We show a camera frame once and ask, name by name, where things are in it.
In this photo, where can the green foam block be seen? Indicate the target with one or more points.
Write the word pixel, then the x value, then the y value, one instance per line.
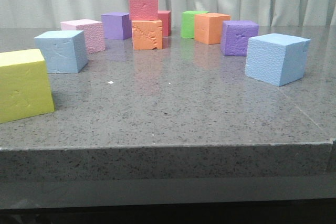
pixel 187 23

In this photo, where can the coral red foam block top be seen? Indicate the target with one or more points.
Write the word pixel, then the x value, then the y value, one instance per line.
pixel 143 9

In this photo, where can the red foam block rear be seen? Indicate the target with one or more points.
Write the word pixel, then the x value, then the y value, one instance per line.
pixel 165 17

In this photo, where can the purple foam block rear left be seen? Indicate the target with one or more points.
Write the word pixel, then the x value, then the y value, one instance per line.
pixel 116 25

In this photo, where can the purple foam block dented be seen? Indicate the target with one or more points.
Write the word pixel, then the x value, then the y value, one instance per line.
pixel 235 36

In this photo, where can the blue foam block smooth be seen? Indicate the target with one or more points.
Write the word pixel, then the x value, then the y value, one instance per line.
pixel 63 50

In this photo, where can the orange foam block smooth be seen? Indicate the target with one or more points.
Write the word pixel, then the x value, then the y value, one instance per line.
pixel 208 27

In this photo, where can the yellow foam block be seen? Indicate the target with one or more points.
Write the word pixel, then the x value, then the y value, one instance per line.
pixel 25 86

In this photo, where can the orange foam block dented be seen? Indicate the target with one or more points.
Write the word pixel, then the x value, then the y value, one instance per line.
pixel 147 34

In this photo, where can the pink foam block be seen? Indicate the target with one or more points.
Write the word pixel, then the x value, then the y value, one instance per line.
pixel 93 33

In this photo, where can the light blue foam block textured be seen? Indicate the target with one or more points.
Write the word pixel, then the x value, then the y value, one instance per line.
pixel 276 59

